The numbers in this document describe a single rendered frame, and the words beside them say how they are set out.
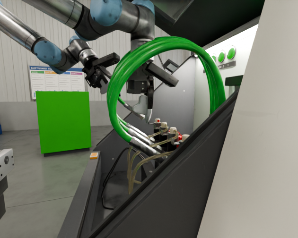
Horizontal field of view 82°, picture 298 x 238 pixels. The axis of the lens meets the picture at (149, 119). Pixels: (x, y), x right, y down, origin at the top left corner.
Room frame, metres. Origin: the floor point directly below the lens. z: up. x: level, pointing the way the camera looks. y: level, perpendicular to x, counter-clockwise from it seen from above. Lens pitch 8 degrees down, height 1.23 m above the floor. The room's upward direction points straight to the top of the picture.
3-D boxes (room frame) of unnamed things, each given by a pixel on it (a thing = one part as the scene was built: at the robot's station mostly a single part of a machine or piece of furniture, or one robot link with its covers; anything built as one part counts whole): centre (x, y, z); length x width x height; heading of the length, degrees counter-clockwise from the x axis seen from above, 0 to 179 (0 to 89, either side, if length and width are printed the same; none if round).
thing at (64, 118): (3.80, 1.88, 0.65); 0.95 x 0.86 x 1.30; 117
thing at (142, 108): (0.55, 0.02, 1.18); 0.06 x 0.03 x 0.09; 101
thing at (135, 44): (0.56, 0.02, 1.37); 0.08 x 0.08 x 0.05
